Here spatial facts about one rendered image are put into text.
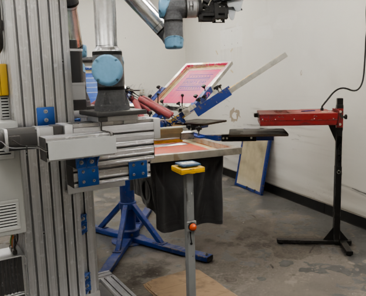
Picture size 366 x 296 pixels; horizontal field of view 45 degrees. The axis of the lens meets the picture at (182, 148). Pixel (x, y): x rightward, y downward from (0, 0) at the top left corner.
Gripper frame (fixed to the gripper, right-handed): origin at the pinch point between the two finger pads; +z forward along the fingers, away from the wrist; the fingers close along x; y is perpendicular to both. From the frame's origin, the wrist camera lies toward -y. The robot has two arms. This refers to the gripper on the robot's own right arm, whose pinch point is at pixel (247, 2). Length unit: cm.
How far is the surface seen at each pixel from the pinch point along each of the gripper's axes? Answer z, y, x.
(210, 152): -7, 62, -67
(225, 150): 2, 61, -69
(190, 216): -21, 92, -46
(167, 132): -27, 48, -121
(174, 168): -28, 68, -44
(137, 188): -48, 83, -102
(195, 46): 46, -94, -520
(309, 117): 81, 40, -145
